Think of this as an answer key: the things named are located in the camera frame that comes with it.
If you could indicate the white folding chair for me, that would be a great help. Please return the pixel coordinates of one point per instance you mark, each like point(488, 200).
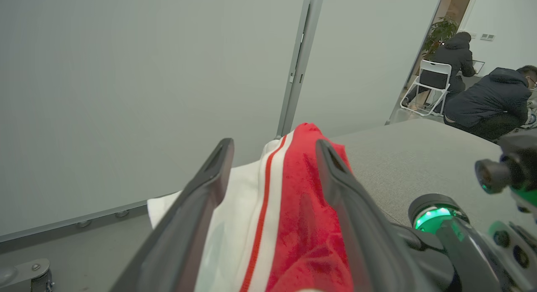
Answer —
point(436, 67)

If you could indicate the person in dark blue jacket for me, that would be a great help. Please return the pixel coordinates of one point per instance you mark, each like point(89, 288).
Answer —
point(491, 99)

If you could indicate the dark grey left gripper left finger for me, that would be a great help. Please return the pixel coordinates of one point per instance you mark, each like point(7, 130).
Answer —
point(197, 216)

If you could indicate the green potted plant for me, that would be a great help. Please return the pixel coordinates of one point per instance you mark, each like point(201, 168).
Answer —
point(440, 32)

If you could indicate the white wall switch plate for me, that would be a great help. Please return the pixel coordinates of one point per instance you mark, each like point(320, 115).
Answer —
point(487, 37)

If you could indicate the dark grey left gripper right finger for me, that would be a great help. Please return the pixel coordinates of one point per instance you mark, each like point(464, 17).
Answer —
point(361, 233)

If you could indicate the grey caster wheel bracket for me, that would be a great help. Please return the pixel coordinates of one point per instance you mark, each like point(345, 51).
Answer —
point(25, 275)

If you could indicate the red and white garment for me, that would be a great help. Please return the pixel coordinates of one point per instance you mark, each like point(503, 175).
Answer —
point(298, 225)

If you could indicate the round metal partition foot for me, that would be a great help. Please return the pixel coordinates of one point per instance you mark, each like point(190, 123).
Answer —
point(122, 213)
point(84, 223)

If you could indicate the grey metal partition post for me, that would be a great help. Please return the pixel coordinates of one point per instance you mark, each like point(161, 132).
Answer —
point(298, 61)

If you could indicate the person in black hooded jacket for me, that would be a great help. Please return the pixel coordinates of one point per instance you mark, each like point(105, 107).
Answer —
point(455, 57)

